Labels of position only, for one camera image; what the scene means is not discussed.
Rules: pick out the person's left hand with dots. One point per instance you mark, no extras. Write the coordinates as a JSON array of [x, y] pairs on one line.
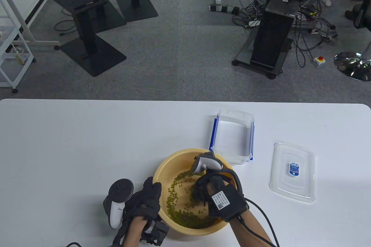
[[146, 202]]

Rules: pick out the person's right hand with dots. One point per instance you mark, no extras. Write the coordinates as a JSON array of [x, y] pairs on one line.
[[200, 189]]

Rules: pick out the black and white controller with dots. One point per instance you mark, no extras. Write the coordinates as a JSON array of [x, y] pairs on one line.
[[116, 210], [210, 161]]

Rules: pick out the green mung beans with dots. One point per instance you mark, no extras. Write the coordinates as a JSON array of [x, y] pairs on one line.
[[182, 219]]

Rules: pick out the yellow plastic basin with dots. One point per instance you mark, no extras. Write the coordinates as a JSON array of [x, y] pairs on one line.
[[188, 232]]

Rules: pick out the clear container with blue clips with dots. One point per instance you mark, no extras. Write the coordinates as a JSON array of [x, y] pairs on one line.
[[232, 137]]

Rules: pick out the clear lid with blue label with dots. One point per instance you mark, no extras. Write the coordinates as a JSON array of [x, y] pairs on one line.
[[292, 183]]

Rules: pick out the person's left forearm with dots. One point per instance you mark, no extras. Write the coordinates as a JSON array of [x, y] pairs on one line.
[[133, 234]]

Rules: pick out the person's right forearm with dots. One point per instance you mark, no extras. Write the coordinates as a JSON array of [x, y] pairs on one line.
[[249, 229]]

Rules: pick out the black rolling cart base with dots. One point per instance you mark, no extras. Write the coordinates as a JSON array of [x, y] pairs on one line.
[[246, 56]]

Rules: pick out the black computer tower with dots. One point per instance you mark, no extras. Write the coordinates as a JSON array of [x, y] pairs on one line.
[[272, 35]]

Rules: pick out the red emergency stop button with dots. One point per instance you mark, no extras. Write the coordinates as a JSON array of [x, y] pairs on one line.
[[318, 61]]

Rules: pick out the grey power strip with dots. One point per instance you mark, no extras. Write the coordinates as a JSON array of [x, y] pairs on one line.
[[220, 8]]

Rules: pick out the small clear bottle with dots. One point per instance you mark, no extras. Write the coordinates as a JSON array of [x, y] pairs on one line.
[[21, 58]]

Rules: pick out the chrome chair base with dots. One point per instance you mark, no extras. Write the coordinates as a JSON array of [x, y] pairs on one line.
[[352, 67]]

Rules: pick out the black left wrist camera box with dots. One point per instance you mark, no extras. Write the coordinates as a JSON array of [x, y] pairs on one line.
[[159, 232]]

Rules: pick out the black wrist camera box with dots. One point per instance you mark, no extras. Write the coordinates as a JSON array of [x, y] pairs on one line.
[[159, 232], [233, 205]]

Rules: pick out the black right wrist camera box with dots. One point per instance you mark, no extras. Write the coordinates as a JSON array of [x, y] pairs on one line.
[[233, 205]]

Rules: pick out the black stand with tilted frame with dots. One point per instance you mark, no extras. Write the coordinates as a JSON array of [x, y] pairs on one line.
[[87, 41]]

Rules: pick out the white whiteboard frame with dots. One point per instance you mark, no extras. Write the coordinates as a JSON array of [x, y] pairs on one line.
[[43, 42]]

